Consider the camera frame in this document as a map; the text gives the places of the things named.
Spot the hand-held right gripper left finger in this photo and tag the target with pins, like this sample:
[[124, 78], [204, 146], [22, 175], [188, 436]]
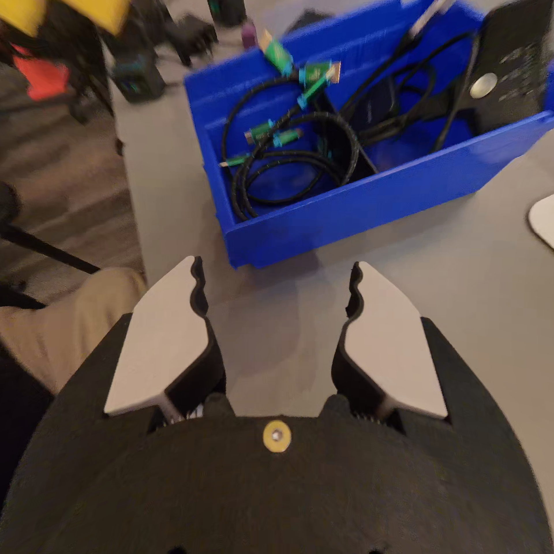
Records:
[[160, 342]]

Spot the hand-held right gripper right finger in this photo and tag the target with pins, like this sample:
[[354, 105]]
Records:
[[389, 346]]

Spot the blue plastic bin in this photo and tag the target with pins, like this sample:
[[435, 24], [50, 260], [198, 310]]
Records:
[[346, 216]]

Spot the person's leg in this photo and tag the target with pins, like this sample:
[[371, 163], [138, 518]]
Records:
[[65, 329]]

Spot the black pole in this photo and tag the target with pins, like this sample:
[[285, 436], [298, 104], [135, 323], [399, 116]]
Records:
[[47, 251]]

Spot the black bin divider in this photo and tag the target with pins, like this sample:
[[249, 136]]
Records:
[[367, 166]]

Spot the black charger box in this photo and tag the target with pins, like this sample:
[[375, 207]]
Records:
[[138, 80]]

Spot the black stand legs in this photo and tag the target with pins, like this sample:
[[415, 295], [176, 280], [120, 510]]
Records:
[[86, 65]]

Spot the red fabric object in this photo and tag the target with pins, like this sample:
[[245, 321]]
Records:
[[41, 78]]

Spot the small purple object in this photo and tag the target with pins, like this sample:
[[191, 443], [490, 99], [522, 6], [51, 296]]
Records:
[[249, 35]]

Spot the dark bottle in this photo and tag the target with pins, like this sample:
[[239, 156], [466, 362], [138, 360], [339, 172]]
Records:
[[227, 11]]

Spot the yellow object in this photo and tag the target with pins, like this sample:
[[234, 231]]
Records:
[[65, 13]]

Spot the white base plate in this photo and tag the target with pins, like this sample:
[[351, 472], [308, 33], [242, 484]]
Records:
[[543, 225]]

